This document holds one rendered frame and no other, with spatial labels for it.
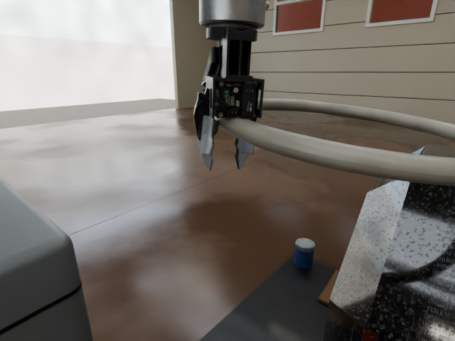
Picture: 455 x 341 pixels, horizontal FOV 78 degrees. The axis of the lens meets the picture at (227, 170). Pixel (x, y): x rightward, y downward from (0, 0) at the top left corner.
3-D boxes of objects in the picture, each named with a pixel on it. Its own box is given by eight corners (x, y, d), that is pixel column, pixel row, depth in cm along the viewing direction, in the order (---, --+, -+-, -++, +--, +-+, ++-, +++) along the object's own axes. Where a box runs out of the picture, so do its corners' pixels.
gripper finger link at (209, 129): (196, 178, 42) (208, 118, 40) (191, 165, 48) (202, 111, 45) (216, 180, 43) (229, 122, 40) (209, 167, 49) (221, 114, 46)
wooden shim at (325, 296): (335, 272, 147) (336, 269, 147) (355, 280, 141) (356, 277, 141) (317, 300, 129) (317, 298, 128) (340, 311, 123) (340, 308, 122)
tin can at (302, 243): (301, 255, 160) (303, 235, 156) (316, 264, 153) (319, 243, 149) (290, 262, 155) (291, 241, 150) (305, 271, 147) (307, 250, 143)
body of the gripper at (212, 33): (209, 123, 38) (211, 23, 34) (200, 112, 46) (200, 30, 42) (263, 122, 40) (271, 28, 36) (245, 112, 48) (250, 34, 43)
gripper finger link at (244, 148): (245, 179, 44) (237, 122, 41) (235, 166, 50) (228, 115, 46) (264, 174, 45) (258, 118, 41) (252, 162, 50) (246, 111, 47)
